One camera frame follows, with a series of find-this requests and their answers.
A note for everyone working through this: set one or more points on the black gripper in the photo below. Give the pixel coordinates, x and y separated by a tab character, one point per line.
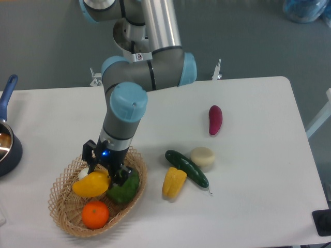
113	161

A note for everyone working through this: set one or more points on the yellow toy mango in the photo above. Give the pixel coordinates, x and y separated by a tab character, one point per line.
92	185

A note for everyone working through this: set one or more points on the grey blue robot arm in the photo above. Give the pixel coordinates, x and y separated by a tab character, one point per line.
127	82

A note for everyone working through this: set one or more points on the woven wicker basket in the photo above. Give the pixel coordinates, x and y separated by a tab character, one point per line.
66	207

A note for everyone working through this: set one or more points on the green toy bok choy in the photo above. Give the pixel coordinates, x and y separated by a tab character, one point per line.
123	194

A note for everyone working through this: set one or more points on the orange toy fruit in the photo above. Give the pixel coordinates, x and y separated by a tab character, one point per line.
95	215

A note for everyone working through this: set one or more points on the yellow toy bell pepper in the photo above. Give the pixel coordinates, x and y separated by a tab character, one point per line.
173	182

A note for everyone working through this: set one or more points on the dark green toy cucumber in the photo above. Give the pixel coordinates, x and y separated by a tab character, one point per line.
181	162

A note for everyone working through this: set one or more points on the dark blue saucepan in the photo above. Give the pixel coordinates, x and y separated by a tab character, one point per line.
11	147

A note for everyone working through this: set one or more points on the beige round toy cake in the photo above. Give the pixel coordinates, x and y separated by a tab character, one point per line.
202	156

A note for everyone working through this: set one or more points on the purple toy sweet potato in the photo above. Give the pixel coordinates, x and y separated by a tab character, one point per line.
215	119

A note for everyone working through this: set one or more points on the black device at edge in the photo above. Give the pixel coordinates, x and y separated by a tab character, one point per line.
322	222

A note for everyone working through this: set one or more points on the blue plastic bag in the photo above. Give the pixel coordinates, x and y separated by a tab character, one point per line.
304	11

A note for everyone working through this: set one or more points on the white frame bar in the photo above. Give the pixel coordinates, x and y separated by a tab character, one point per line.
321	117

